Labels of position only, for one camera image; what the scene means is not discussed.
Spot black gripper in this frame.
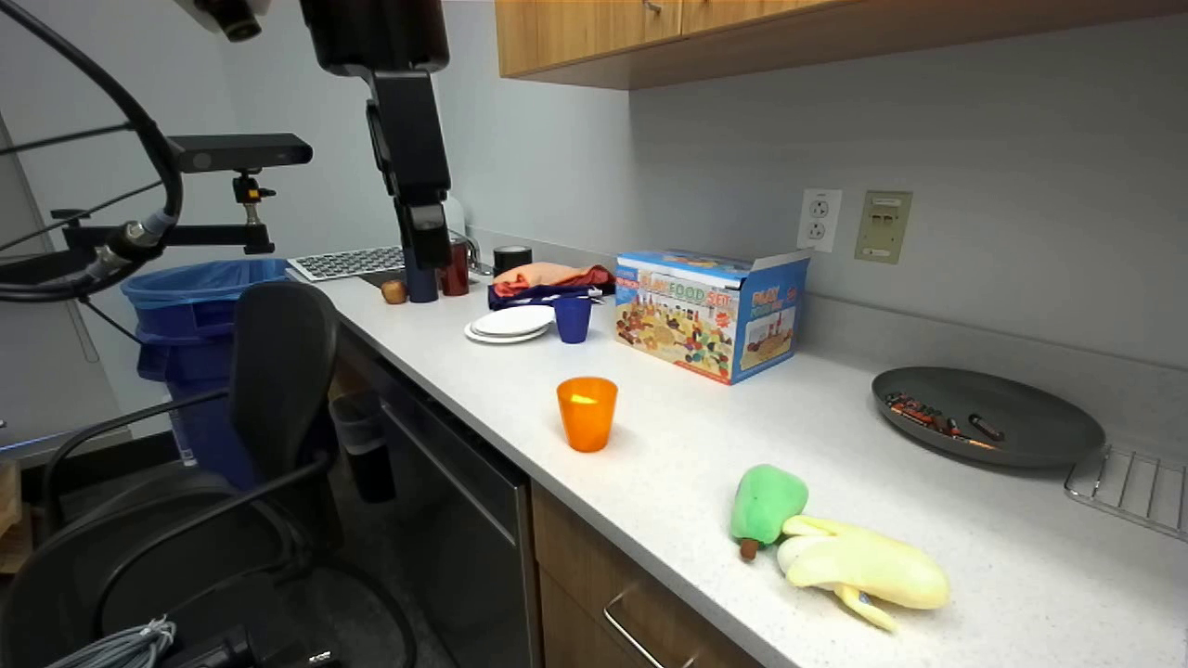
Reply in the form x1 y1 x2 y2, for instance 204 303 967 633
296 0 457 269

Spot yellow banana plush toy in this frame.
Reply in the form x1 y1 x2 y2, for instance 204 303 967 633
772 513 955 638

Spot red cup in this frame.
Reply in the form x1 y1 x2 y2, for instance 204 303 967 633
437 238 480 300

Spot small black cup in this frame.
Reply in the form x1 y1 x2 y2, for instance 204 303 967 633
489 242 538 278

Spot red orange plush toy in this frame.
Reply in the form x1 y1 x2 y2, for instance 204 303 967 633
489 260 620 300

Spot blue cup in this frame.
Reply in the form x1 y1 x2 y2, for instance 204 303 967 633
550 288 597 345

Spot orange plastic cup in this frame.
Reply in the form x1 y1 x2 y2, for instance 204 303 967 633
553 373 620 455

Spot colourful toy box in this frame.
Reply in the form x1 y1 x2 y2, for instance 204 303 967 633
614 249 813 389

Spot green pear plush toy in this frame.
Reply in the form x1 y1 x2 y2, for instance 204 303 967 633
728 461 813 566

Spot toy food pieces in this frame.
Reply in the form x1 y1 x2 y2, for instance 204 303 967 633
887 393 1011 453

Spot clear plastic bottle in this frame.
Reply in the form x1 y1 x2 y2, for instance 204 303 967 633
446 194 483 249

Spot grey keyboard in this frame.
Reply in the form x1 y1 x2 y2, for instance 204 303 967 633
285 242 408 285

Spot dark blue bottle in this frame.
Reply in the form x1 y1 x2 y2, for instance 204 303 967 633
401 257 442 309

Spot dark blue tray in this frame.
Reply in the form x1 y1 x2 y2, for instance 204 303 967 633
485 278 614 314

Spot white plate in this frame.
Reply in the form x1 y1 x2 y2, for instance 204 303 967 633
468 303 559 340
459 324 553 348

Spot black office chair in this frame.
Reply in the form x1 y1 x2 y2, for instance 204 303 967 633
0 278 418 668

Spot blue trash bin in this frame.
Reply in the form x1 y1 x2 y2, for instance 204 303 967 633
120 257 296 492

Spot wooden upper cabinet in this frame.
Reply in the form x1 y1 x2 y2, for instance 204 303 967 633
495 0 1188 93

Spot black dishwasher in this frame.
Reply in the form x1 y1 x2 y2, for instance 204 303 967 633
371 366 538 668

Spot wooden lower drawer cabinet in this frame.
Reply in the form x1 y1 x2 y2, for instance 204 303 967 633
526 483 772 668

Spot round dark hot plate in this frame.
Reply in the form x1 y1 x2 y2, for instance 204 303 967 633
870 363 1109 473

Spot black camera stand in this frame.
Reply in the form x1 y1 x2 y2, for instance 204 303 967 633
47 165 282 260

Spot black bar camera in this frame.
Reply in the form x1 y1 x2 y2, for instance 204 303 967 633
156 129 314 174

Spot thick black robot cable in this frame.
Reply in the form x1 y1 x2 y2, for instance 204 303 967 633
0 0 189 309

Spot white wall outlet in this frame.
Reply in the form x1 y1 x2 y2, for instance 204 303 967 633
793 184 847 257

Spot beige light switch plate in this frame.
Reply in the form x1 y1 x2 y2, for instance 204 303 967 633
855 184 917 267

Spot silver drawer handle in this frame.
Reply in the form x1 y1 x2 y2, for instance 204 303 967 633
597 578 668 668

